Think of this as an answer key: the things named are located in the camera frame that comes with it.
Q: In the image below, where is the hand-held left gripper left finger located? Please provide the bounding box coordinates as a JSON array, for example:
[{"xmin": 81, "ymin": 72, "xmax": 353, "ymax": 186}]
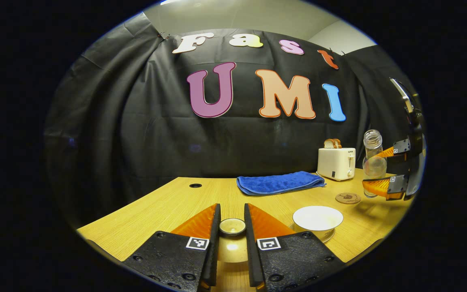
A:
[{"xmin": 122, "ymin": 203, "xmax": 221, "ymax": 292}]

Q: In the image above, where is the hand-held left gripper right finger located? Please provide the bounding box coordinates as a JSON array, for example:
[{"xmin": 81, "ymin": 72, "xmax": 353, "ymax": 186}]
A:
[{"xmin": 244, "ymin": 203, "xmax": 345, "ymax": 292}]

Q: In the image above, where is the white teacup lid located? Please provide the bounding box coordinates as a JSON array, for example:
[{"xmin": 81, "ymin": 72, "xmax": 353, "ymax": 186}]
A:
[{"xmin": 219, "ymin": 218, "xmax": 248, "ymax": 263}]

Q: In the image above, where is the clear water bottle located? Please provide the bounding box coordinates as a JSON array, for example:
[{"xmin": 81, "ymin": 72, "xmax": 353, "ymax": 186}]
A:
[{"xmin": 362, "ymin": 129, "xmax": 389, "ymax": 198}]

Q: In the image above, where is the round cork coaster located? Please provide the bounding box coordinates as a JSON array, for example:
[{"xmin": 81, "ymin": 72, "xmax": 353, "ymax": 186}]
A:
[{"xmin": 335, "ymin": 192, "xmax": 362, "ymax": 205}]

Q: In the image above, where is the white teacup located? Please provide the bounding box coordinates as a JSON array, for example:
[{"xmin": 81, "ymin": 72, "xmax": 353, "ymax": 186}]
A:
[{"xmin": 292, "ymin": 206, "xmax": 344, "ymax": 240}]

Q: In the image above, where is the white toaster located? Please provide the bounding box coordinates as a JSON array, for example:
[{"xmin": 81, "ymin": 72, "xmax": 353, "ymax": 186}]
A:
[{"xmin": 317, "ymin": 147, "xmax": 356, "ymax": 182}]

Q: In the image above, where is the blue towel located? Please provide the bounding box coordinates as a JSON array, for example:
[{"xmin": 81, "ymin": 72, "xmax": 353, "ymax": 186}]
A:
[{"xmin": 236, "ymin": 171, "xmax": 326, "ymax": 196}]

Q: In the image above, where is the black backdrop cloth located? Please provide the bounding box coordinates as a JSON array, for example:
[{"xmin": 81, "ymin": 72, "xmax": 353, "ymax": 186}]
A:
[{"xmin": 43, "ymin": 12, "xmax": 422, "ymax": 228}]

